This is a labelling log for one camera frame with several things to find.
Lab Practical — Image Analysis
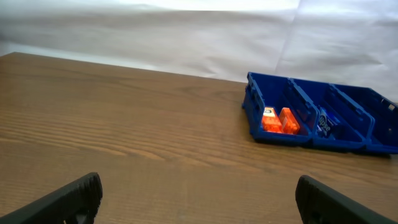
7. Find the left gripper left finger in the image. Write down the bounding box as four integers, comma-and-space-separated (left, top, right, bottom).
0, 172, 103, 224

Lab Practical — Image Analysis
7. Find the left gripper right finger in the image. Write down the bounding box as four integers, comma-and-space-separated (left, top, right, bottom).
294, 174, 398, 224

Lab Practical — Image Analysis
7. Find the blue candy pack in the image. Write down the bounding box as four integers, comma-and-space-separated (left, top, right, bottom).
316, 107, 333, 138
328, 111, 342, 128

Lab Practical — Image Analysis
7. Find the orange candy box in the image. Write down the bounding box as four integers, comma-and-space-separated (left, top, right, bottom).
278, 106, 301, 135
261, 106, 283, 133

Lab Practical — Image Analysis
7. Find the blue tray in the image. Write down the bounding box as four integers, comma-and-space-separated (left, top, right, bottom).
241, 71, 398, 156

